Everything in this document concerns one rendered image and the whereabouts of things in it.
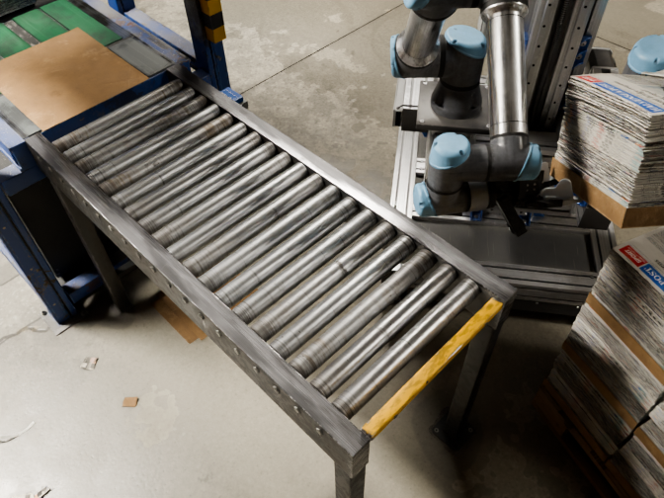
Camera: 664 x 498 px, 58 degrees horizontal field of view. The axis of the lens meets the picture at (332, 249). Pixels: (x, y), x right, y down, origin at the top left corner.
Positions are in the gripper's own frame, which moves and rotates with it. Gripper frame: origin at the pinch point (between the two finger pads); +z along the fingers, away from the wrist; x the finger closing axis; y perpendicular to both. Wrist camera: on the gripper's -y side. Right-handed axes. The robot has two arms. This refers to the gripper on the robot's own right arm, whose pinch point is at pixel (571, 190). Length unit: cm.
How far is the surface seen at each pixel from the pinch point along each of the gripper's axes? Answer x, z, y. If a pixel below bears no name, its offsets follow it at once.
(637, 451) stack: -12, 22, -74
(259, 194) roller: 33, -69, -6
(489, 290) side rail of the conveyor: -4.6, -19.3, -20.7
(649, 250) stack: -2.5, 20.2, -16.9
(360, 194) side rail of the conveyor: 29, -43, -8
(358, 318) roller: -7, -50, -22
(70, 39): 116, -130, 26
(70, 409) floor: 50, -145, -85
